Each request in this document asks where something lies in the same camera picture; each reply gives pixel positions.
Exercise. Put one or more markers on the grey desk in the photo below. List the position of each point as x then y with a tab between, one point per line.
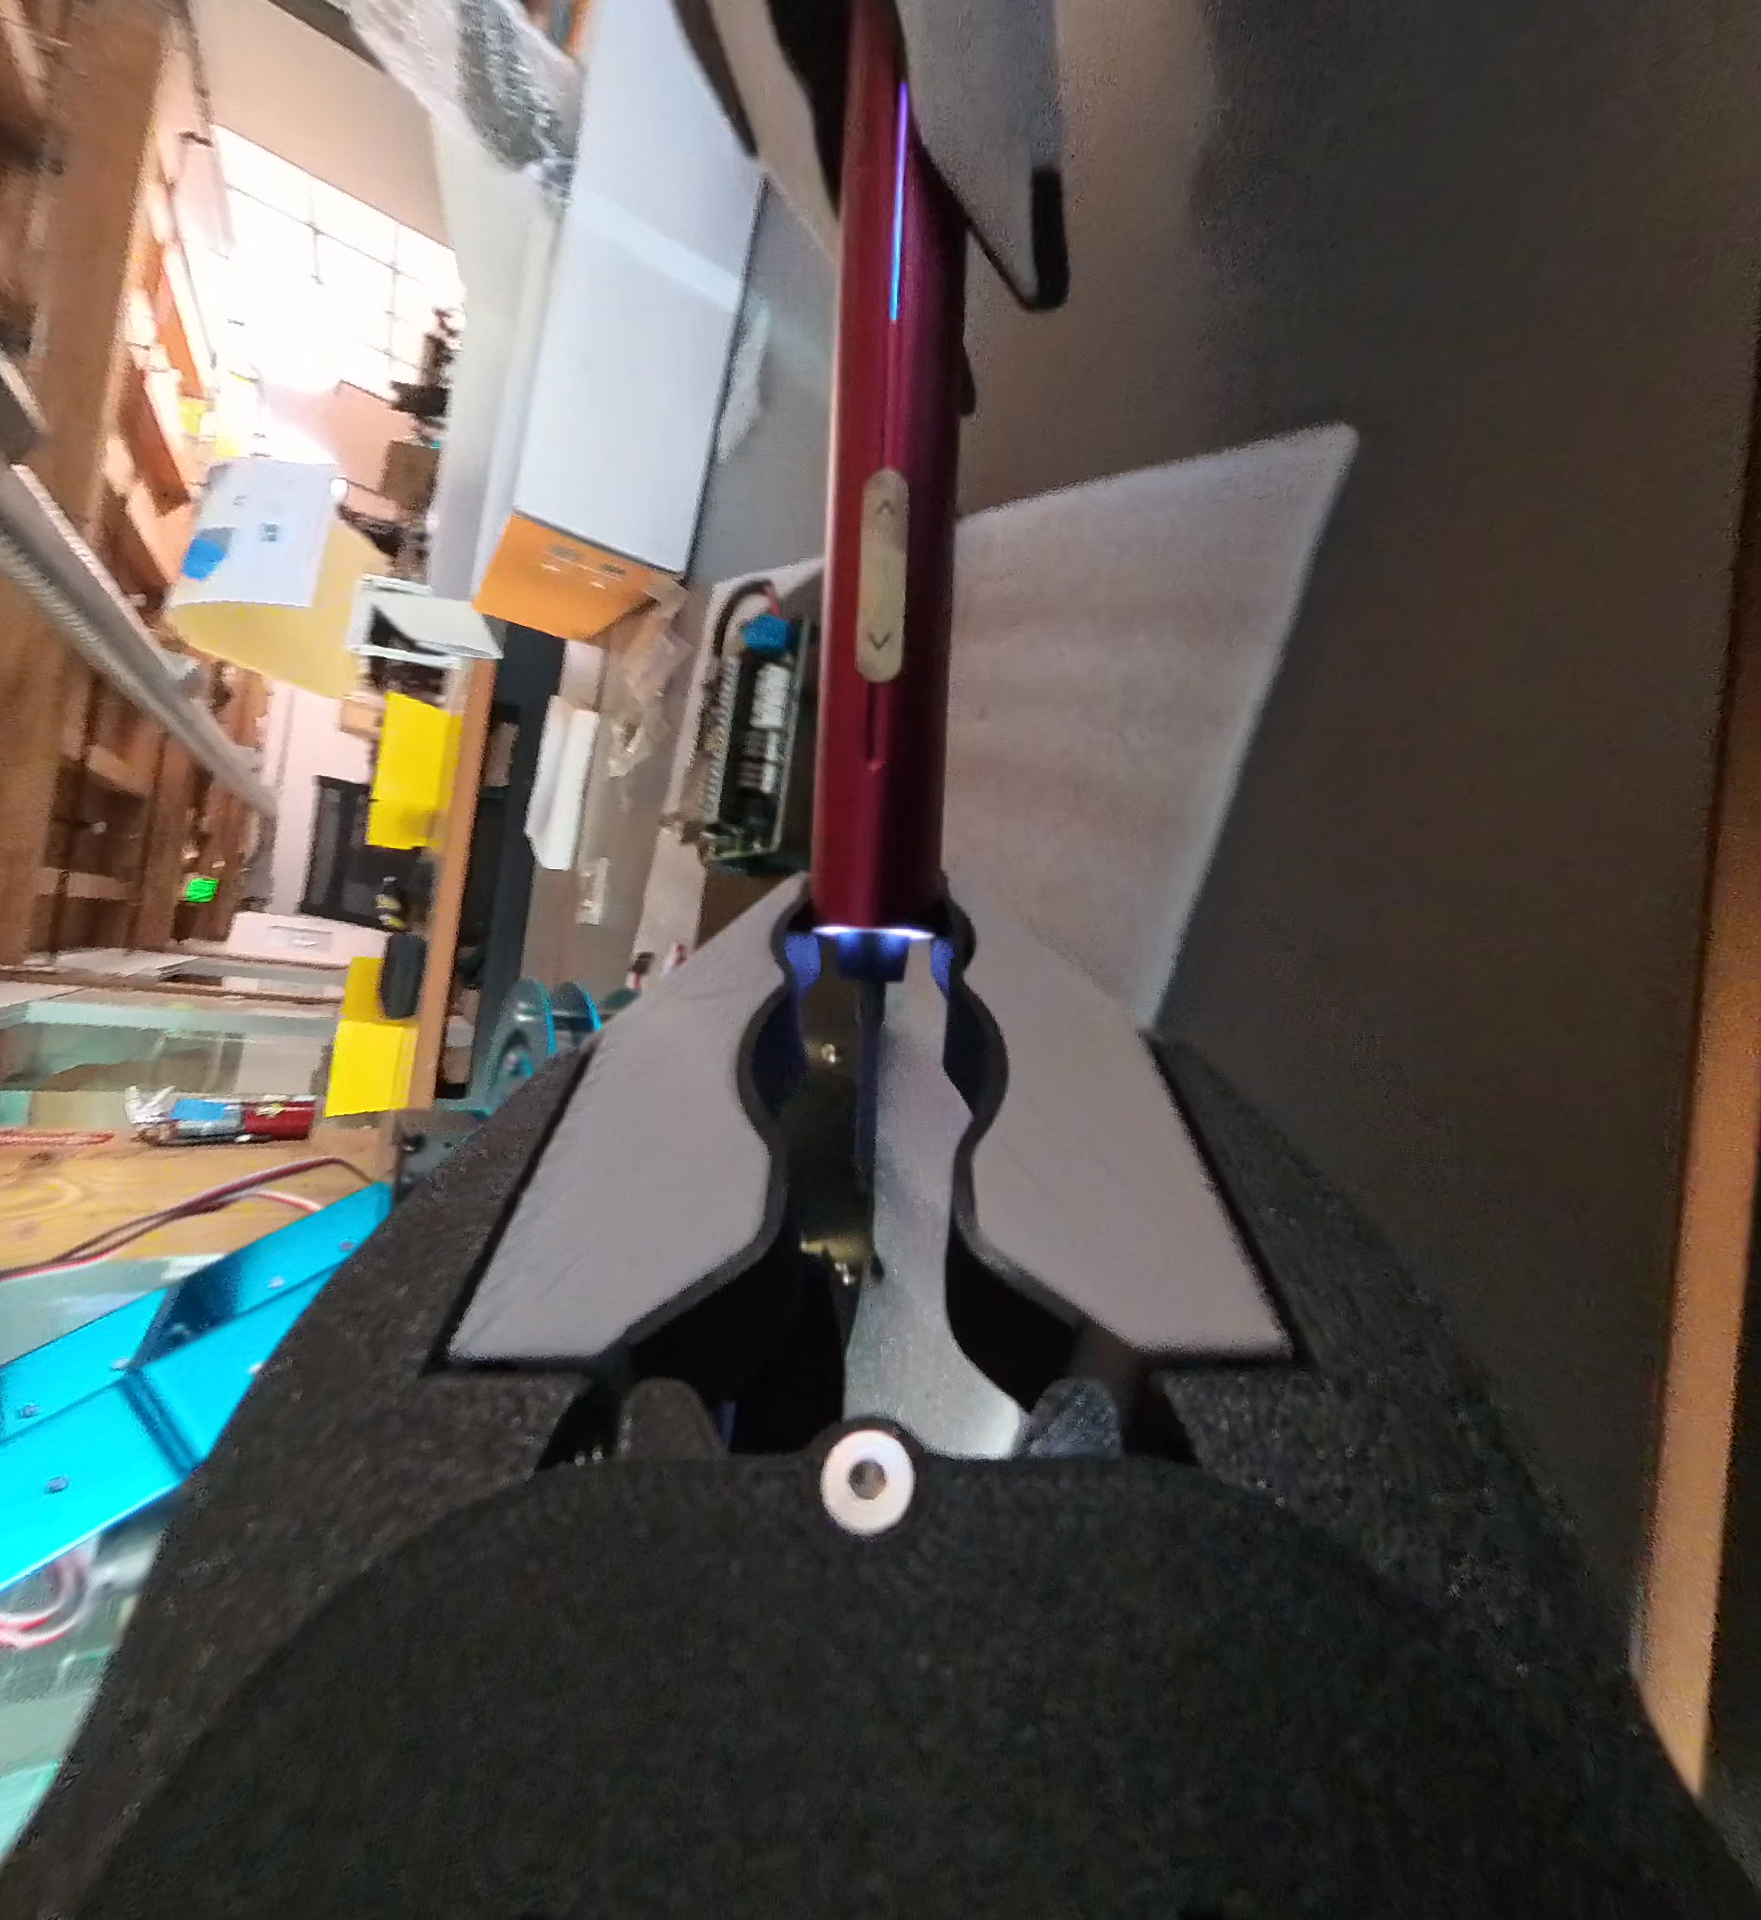
1496	600

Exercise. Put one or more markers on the black mesh office chair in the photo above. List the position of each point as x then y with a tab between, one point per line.
333	848

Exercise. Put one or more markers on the white foam sheet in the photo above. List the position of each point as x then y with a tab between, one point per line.
1150	676

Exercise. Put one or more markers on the white foam block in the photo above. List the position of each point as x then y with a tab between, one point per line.
566	781

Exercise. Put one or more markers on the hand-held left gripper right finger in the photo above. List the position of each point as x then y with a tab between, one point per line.
1120	1185

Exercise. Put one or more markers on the blue-taped cardboard box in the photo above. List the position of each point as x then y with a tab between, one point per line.
265	600

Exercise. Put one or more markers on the white cardboard box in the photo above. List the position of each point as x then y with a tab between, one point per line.
626	345

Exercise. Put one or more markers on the black pouch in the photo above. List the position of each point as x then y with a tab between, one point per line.
402	975

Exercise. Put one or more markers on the yellow storage bin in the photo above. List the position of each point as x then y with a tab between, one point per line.
416	765
369	1044

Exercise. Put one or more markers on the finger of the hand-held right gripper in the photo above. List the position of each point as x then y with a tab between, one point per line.
994	105
784	75

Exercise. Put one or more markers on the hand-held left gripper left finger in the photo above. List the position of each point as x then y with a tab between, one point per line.
626	1185

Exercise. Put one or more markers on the green circuit board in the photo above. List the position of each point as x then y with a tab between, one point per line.
753	752

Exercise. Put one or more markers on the small plastic parts bag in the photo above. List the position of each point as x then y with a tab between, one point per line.
656	676

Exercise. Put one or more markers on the large clear plastic wrap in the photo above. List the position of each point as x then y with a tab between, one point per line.
491	90

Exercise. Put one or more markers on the red electric screwdriver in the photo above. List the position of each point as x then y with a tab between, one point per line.
888	676

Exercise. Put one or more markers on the metal ceiling duct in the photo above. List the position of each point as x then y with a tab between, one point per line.
41	542

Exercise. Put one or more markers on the blue toy robot arm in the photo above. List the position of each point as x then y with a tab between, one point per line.
71	1424

